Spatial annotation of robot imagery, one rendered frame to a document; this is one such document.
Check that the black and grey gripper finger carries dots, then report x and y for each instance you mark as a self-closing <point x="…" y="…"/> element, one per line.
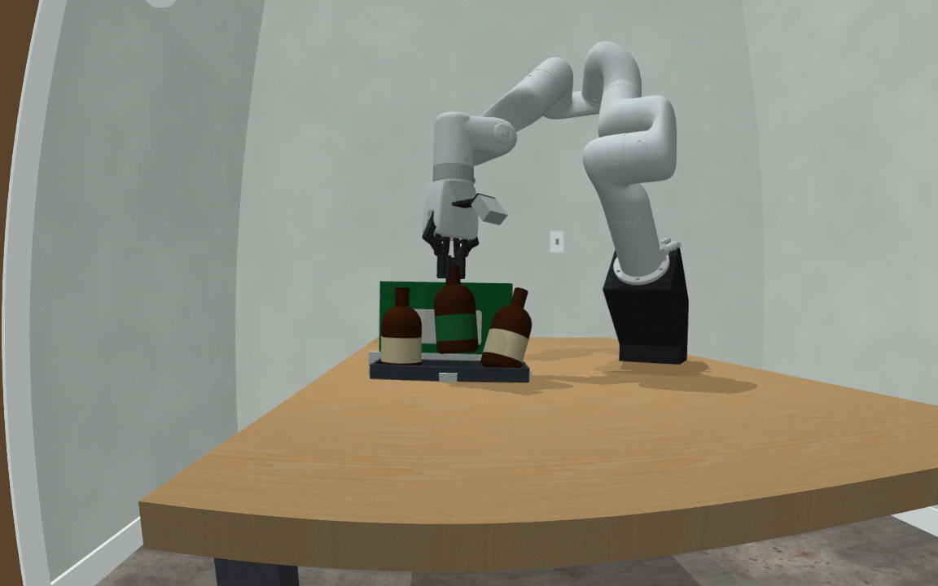
<point x="460" y="253"/>
<point x="444" y="260"/>

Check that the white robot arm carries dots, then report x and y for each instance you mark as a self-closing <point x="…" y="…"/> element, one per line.
<point x="612" y="162"/>

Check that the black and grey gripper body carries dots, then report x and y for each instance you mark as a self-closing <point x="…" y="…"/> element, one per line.
<point x="451" y="221"/>

